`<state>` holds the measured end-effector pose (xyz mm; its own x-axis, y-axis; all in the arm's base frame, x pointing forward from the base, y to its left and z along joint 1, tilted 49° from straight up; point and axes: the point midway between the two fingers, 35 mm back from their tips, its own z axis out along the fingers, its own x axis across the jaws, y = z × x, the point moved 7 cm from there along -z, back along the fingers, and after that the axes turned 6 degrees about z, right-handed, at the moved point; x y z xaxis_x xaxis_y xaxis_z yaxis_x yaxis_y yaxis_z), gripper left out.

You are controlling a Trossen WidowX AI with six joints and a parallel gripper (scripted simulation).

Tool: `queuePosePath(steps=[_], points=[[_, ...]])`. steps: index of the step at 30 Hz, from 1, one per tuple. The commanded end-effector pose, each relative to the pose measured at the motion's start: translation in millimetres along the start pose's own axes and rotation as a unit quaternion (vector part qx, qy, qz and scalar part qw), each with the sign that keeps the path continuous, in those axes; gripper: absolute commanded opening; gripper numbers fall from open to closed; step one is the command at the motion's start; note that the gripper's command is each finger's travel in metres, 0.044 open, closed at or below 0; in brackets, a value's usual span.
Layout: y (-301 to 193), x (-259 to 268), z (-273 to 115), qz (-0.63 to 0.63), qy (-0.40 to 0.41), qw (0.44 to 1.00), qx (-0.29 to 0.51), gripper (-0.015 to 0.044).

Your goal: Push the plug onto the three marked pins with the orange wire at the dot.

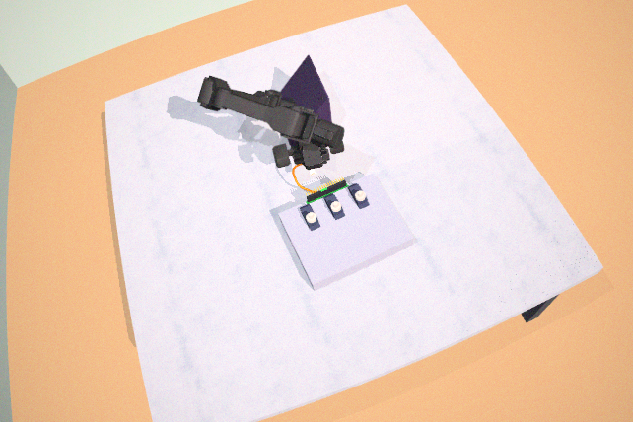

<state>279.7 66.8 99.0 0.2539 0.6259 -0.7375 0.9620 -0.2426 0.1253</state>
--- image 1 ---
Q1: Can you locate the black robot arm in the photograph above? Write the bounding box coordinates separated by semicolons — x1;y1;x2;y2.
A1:
197;76;345;170

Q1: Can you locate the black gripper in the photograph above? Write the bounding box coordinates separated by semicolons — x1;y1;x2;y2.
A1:
272;138;344;168

